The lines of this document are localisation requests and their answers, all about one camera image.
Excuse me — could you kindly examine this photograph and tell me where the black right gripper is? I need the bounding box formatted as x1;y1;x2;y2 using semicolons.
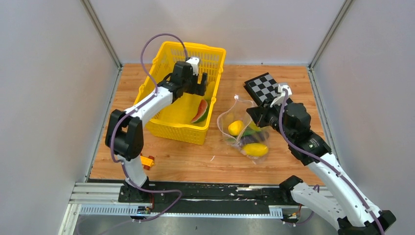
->
247;97;294;141

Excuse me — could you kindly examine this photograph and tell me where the yellow green star fruit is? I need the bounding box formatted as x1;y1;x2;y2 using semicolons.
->
248;121;261;132

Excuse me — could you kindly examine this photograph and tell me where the purple eggplant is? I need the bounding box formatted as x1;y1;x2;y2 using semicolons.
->
239;132;269;146

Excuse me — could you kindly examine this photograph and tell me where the green bean pod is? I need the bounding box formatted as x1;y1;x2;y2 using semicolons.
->
225;129;256;144

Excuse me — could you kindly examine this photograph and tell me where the clear zip top bag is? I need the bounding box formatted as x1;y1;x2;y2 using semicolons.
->
216;94;270;164

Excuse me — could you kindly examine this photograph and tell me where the yellow mango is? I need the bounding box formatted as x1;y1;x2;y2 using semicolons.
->
228;120;244;136

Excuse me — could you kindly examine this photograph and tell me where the yellow plastic basket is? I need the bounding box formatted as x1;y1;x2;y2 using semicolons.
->
145;41;226;145

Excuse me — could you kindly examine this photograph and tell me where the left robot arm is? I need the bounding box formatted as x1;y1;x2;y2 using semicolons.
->
105;57;208;202

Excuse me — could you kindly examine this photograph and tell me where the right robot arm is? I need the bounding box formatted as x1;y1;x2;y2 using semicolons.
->
247;102;396;235

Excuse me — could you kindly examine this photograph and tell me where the black white chessboard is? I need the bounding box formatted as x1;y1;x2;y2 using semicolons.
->
244;73;293;106

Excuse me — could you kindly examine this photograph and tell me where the watermelon slice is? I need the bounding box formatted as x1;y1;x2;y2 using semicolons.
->
190;99;209;123

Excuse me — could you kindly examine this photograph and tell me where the yellow toy car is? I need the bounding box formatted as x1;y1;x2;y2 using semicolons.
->
140;155;155;170

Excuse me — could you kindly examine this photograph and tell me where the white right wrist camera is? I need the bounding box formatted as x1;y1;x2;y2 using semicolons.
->
270;83;293;107

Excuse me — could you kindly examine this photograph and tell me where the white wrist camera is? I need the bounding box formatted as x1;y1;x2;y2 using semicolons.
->
186;56;200;76
270;83;293;107

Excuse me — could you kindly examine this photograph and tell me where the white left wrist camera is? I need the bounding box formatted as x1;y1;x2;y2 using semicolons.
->
186;56;200;76

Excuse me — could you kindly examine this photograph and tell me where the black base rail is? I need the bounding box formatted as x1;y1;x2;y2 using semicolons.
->
69;180;301;219

